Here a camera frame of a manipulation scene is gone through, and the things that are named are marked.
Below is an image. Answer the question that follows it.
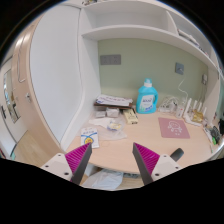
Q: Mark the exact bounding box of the small white box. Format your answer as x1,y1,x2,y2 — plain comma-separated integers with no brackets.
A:
106,108,119,118

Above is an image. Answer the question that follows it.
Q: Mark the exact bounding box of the wooden door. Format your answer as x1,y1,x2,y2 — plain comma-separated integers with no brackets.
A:
11,14,64,168

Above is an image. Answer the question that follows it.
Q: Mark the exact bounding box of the stack of papers and books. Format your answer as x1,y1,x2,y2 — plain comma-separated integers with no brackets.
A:
94,94,133,109

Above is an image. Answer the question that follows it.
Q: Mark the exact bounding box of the blue detergent bottle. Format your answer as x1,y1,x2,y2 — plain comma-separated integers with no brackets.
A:
136,78,158,114

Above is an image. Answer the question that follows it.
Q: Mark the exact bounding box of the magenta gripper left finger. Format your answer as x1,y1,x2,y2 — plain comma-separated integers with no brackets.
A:
40,142,93,186

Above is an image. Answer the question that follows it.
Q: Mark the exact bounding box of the clear plastic bag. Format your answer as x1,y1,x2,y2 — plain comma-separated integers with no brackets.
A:
89,117,127,141

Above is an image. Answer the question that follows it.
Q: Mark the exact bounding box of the grey wall socket panel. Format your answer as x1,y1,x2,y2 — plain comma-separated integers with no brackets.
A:
100,55,121,65

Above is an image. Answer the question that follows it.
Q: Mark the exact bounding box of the white power strip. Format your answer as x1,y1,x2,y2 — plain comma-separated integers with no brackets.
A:
158,96,178,113

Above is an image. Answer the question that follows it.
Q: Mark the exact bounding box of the white blue packet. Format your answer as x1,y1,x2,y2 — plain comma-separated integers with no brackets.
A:
81,127,99,148

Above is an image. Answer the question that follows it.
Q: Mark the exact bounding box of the pink mouse pad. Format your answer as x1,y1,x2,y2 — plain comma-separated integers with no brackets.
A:
158,117,190,139

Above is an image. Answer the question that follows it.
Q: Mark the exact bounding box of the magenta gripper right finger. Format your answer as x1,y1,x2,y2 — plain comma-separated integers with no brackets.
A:
132,142,183,187

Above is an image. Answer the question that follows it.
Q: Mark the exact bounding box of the white wall shelf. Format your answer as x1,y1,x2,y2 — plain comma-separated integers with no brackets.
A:
82,25,218,70

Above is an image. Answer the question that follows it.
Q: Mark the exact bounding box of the yellow snack box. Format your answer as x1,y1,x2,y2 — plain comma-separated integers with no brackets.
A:
123,109,138,124

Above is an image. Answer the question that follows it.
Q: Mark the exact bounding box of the white wifi router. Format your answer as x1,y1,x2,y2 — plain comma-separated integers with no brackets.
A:
183,99,206,126

